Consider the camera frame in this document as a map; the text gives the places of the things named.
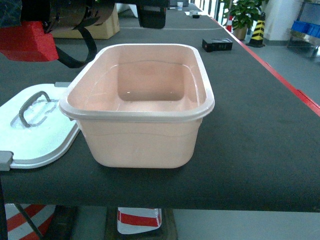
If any yellow black striped bollard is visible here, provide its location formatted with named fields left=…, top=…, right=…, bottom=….
left=246, top=12, right=266, bottom=48

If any small black device box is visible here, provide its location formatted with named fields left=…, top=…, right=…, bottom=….
left=202, top=38, right=233, bottom=53

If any cardboard box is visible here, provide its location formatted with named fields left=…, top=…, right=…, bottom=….
left=52, top=5, right=120, bottom=40

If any red foam block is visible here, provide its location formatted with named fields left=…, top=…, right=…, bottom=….
left=0, top=21, right=59, bottom=62

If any steel shelf rack right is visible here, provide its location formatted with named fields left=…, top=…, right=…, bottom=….
left=286, top=0, right=320, bottom=59

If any white paper cup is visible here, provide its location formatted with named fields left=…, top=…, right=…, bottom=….
left=177, top=1, right=184, bottom=11

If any potted green plant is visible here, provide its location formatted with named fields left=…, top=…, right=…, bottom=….
left=224, top=0, right=265, bottom=40

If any small blue bin on shelf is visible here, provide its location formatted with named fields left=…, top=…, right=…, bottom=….
left=291, top=20, right=320, bottom=38

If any red white striped bollard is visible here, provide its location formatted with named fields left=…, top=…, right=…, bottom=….
left=116, top=207, right=162, bottom=235

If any white box lid grey handle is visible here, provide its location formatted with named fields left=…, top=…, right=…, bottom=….
left=0, top=83, right=80, bottom=171

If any pink plastic storage box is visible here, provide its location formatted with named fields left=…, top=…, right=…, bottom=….
left=59, top=43, right=215, bottom=169

